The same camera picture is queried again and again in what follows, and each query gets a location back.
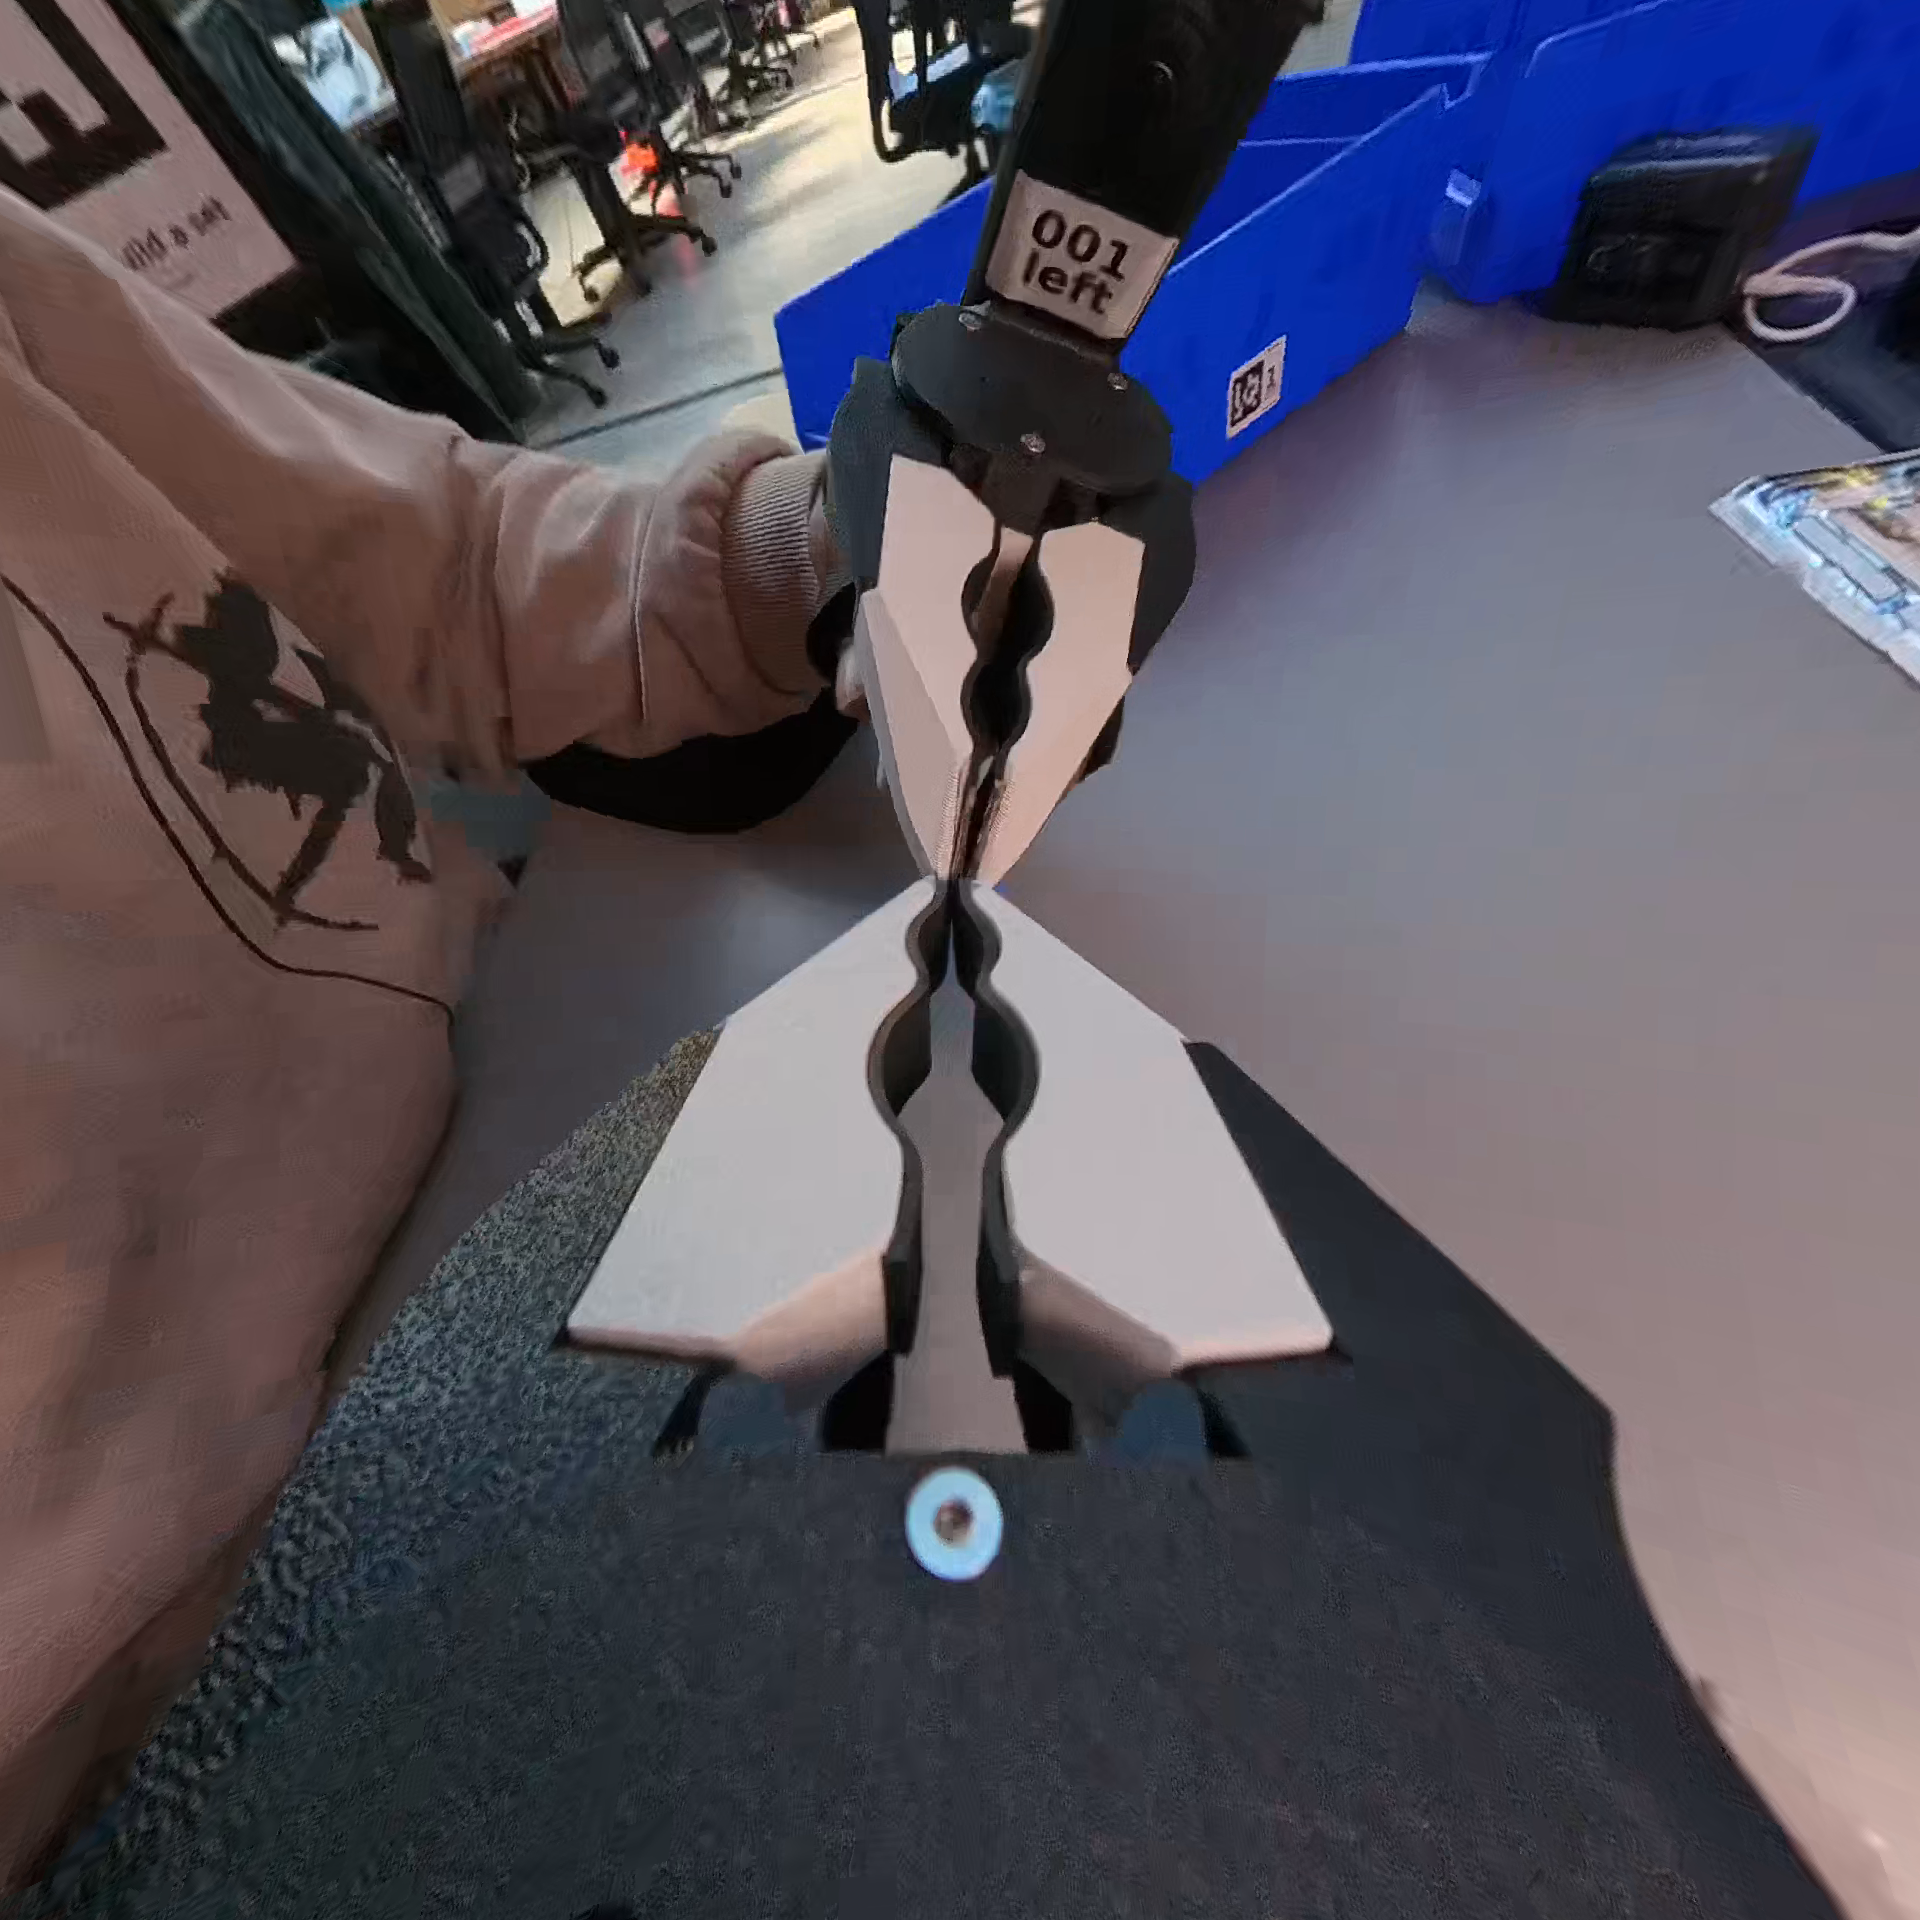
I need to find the black padded armrest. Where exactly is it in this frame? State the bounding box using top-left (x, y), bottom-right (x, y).
top-left (525, 697), bottom-right (863, 835)

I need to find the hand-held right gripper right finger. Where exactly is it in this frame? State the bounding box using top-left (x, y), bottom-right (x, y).
top-left (959, 877), bottom-right (1337, 1449)

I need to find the small black cube device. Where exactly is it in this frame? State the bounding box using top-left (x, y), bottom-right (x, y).
top-left (1544, 127), bottom-right (1820, 329)

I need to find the black white marker sign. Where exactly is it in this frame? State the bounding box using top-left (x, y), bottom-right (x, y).
top-left (0, 0), bottom-right (302, 325)

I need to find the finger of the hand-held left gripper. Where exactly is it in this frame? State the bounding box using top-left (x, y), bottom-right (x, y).
top-left (854, 455), bottom-right (1007, 882)
top-left (959, 520), bottom-right (1154, 889)

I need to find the white coiled cable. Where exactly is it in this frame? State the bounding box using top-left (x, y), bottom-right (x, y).
top-left (1738, 224), bottom-right (1920, 345)

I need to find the person's left forearm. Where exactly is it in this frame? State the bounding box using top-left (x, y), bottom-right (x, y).
top-left (433, 427), bottom-right (846, 767)

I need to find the group of black office chairs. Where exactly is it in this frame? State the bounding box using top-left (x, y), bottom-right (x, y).
top-left (269, 0), bottom-right (1037, 435)

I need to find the holographic sticker sheet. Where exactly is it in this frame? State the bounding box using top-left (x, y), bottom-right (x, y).
top-left (1711, 449), bottom-right (1920, 683)

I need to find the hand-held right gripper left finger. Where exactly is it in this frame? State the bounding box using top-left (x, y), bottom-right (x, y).
top-left (567, 877), bottom-right (961, 1449)

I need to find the person's beige sweatshirt torso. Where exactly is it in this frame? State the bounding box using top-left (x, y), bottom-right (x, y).
top-left (0, 186), bottom-right (528, 1875)

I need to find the blue bin with tag label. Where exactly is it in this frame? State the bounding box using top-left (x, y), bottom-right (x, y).
top-left (775, 81), bottom-right (1449, 488)

